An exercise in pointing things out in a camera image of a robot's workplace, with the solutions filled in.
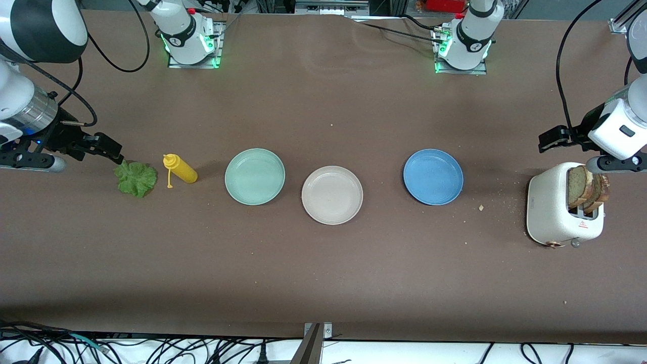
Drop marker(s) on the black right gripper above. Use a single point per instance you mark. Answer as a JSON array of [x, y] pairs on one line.
[[62, 135]]

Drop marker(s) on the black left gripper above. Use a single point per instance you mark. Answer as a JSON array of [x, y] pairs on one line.
[[586, 127]]

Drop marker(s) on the brown toasted bread slice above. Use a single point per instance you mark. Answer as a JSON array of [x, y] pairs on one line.
[[601, 189], [576, 184]]

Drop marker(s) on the green lettuce leaf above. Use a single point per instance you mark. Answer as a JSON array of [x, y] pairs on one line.
[[136, 179]]

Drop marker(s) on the yellow squeeze bottle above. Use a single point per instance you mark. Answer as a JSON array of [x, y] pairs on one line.
[[183, 172]]

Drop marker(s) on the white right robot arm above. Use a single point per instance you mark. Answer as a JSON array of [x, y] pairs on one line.
[[40, 30]]

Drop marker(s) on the blue plate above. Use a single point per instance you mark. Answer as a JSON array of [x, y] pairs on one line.
[[433, 177]]

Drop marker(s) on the mint green plate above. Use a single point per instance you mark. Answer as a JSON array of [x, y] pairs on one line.
[[255, 176]]

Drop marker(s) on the beige plate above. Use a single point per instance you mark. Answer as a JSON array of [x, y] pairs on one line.
[[332, 195]]

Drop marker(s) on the white toaster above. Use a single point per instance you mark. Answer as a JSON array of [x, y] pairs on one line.
[[548, 207]]

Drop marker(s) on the red box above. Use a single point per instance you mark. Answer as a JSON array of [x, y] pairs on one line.
[[445, 5]]

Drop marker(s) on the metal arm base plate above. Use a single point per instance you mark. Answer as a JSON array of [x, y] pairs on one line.
[[174, 64], [480, 72]]

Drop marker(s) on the aluminium frame profile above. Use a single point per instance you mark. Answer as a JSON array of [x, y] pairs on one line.
[[620, 23]]

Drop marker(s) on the silver metal rail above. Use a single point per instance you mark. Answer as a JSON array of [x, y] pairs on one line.
[[331, 6]]

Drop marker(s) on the grey metal bracket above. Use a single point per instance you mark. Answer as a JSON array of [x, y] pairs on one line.
[[326, 331]]

